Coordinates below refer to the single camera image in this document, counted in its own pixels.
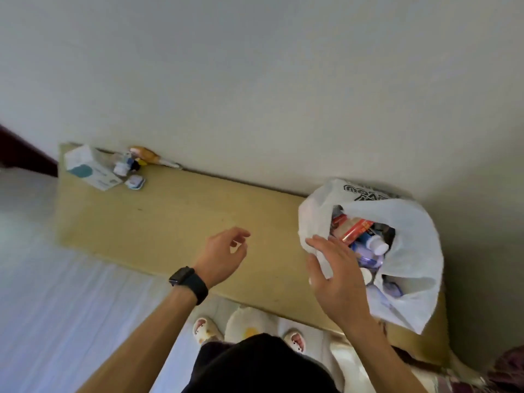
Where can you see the person's right hand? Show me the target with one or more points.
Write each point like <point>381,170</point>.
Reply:
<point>344,290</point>

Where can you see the person's left hand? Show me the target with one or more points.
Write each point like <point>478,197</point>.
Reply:
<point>217,257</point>

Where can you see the white bottle with pink cap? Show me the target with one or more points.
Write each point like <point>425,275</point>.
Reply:
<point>366,276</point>

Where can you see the lilac white can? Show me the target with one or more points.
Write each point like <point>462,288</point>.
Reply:
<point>366,259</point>

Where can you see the lilac wipes pack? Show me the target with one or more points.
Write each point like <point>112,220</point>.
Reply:
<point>393,289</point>

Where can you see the light wooden cabinet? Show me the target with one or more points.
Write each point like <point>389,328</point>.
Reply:
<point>184,216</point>

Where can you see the blue tube with white cap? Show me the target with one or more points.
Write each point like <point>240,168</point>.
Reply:
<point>374,243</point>

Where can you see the red bottle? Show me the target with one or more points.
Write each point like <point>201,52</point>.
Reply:
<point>352,229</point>

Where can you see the black pouch with green label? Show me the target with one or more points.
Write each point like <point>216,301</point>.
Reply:
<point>385,233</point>

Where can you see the white plastic bag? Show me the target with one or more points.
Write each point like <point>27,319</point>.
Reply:
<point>413,241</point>

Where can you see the blue white blister pack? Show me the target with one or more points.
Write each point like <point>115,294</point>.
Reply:
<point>135,182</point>

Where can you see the orange clear applicator tube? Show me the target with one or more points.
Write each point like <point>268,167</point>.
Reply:
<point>151,156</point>

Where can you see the white box with teal circle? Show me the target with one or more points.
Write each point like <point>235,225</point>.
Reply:
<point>88,165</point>

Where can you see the person's left forearm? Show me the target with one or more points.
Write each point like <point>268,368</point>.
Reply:
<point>139,347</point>

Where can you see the black smartwatch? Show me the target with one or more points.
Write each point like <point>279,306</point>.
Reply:
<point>190,282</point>

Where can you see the cream spotted right slipper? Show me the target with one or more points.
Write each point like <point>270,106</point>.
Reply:
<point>295,341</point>

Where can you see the cream spotted slipper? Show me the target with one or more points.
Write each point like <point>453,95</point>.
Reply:
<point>204,329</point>
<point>295,341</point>

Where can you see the cream spotted left slipper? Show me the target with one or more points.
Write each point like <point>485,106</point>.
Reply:
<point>204,329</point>

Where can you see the black shorts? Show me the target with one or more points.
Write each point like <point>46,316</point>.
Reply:
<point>254,368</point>

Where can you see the dark brown door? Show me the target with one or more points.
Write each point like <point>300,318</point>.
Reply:
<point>20,153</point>

